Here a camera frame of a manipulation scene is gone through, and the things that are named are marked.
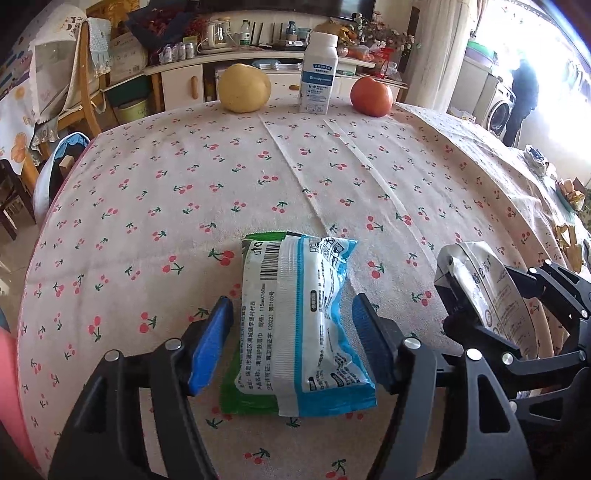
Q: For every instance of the dried flower bouquet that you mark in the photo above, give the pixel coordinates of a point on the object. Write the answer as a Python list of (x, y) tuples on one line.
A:
[(392, 37)]

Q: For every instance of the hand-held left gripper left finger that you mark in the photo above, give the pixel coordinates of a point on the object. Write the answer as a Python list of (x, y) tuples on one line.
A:
[(210, 341)]

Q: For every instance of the dark wrapped flower bouquet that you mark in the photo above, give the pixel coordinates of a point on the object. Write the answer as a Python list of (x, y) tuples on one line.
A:
[(161, 23)]

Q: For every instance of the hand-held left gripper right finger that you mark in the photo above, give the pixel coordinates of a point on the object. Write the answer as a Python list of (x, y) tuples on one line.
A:
[(369, 337)]

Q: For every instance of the white plastic bottle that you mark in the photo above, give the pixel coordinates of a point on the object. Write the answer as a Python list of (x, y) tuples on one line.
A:
[(317, 78)]

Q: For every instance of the cherry print tablecloth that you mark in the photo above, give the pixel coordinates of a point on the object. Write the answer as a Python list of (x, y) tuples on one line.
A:
[(184, 230)]

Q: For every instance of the white washing machine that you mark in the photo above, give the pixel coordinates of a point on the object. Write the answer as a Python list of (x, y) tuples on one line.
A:
[(501, 108)]

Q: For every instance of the red apple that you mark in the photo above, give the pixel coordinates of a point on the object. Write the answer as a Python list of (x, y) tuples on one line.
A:
[(371, 97)]

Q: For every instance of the black and white carton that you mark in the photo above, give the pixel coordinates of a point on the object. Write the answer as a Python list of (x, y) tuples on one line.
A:
[(489, 286)]

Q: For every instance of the white television cabinet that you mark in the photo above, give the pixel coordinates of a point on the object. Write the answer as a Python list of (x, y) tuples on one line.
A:
[(182, 85)]

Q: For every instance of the stack of plastic basins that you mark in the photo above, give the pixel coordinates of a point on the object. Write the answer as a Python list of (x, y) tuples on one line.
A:
[(478, 53)]

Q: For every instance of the yellow pear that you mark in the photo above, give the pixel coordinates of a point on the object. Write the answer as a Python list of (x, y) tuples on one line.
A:
[(244, 87)]

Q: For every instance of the lace covered air conditioner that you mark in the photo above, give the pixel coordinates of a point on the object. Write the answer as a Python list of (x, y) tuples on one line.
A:
[(443, 55)]

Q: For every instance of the white printed bag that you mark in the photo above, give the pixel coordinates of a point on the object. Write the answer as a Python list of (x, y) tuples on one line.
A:
[(127, 57)]

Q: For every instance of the dark green basin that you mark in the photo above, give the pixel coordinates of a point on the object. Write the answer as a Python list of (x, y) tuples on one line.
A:
[(127, 90)]

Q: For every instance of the orange print tablecloth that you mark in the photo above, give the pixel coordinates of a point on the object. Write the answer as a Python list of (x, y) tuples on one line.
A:
[(16, 138)]

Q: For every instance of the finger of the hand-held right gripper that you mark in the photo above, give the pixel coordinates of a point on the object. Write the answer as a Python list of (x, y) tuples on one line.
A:
[(554, 281), (461, 318)]

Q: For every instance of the blue and white chair back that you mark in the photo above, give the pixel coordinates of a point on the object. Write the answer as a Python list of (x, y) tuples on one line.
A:
[(46, 184)]

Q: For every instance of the white mesh food cover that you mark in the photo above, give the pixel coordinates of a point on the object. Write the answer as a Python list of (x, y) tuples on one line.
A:
[(55, 69)]

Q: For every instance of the light green waste bin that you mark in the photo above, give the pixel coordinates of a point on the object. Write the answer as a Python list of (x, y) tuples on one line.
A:
[(134, 113)]

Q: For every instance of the white and blue wipes packet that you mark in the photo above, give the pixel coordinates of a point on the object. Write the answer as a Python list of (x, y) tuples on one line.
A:
[(304, 323)]

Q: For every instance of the light blue lace cloth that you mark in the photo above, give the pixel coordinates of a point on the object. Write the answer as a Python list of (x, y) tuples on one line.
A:
[(99, 46)]

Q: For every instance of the white electric kettle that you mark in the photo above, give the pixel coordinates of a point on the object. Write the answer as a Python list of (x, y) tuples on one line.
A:
[(214, 34)]

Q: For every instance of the pink plastic bin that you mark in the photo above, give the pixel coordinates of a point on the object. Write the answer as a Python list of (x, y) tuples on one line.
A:
[(11, 392)]

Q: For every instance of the pack of small bottles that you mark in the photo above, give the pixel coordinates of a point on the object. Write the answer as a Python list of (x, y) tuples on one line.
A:
[(178, 51)]

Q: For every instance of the clear water bottle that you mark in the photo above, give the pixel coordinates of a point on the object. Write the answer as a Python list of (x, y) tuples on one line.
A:
[(245, 33)]

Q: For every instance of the light wooden chair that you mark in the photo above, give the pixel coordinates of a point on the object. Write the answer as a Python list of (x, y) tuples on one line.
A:
[(85, 78)]

